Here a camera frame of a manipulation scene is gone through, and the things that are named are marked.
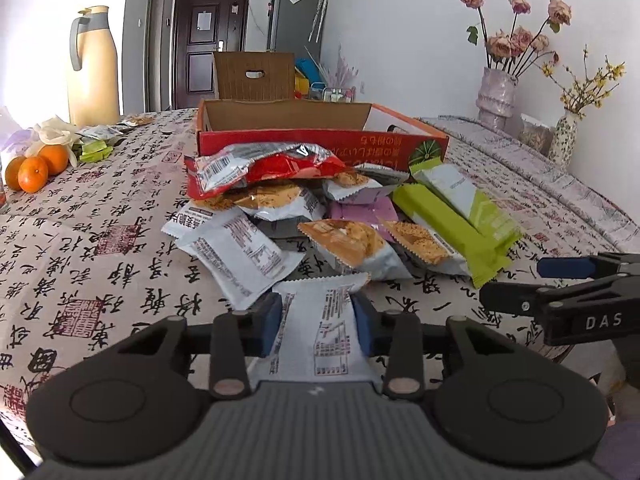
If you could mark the beige thermos jug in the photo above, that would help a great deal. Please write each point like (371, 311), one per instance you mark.
(95, 75)

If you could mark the dark brown door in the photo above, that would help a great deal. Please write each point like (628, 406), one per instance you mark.
(200, 65)

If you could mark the biscuit picture snack packet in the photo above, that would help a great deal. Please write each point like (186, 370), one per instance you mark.
(280, 200)
(357, 187)
(420, 245)
(350, 247)

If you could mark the dried pink roses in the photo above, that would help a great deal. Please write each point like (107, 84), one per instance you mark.
(517, 40)

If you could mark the quilted patterned cloth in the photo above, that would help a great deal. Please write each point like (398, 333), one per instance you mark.
(550, 185)

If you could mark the yellow plastic item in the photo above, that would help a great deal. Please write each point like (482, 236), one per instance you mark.
(301, 85)

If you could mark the grey refrigerator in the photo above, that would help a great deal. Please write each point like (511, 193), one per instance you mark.
(292, 25)

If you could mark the pale purple plastic bag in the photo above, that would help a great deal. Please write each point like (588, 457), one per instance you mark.
(15, 142)

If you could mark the red snack bag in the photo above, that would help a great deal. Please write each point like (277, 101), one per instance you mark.
(280, 165)

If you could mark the clear container red contents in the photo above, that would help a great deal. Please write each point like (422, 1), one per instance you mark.
(2, 197)

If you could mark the white folded umbrella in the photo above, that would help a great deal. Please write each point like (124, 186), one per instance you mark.
(320, 10)

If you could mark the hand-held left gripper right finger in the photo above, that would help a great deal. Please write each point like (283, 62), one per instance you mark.
(362, 327)

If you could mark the small brown packet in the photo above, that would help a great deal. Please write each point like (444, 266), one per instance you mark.
(139, 121)

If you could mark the white packet black letters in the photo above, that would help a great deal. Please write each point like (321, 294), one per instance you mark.
(192, 222)

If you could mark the small green packet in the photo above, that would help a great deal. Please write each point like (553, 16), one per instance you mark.
(95, 151)

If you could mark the pink dried pampas grass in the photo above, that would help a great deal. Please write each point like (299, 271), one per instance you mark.
(342, 67)

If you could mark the brown cardboard box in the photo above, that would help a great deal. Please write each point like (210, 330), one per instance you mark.
(235, 85)

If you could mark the pink snack packet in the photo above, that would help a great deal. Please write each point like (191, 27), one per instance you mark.
(362, 212)

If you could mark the cream white flower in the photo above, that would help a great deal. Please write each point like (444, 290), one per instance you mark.
(57, 132)

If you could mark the red cardboard box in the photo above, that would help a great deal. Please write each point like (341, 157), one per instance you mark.
(280, 137)

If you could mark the blue plastic item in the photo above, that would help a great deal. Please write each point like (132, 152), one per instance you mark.
(306, 67)

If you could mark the glass jar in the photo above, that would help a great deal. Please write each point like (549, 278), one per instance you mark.
(534, 132)

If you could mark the small silver packet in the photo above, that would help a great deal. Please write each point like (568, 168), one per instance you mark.
(100, 132)

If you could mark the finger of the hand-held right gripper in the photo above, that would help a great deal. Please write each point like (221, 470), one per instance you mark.
(515, 297)
(565, 267)

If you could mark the yellow flower branches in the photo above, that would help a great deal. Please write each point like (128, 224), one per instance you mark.
(587, 87)

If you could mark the green white snack packet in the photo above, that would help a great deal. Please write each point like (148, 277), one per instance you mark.
(470, 200)

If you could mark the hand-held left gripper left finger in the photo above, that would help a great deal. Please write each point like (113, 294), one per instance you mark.
(269, 327)

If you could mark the white paper notice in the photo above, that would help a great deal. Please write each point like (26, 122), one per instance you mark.
(205, 20)

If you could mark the pink textured vase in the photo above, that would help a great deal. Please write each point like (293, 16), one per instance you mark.
(496, 97)

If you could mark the floral print vase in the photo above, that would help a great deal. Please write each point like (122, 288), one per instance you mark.
(562, 142)

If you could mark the long green snack packet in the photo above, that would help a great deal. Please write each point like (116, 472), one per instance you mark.
(445, 232)

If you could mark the orange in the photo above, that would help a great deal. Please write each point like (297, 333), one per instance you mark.
(54, 157)
(14, 174)
(33, 175)

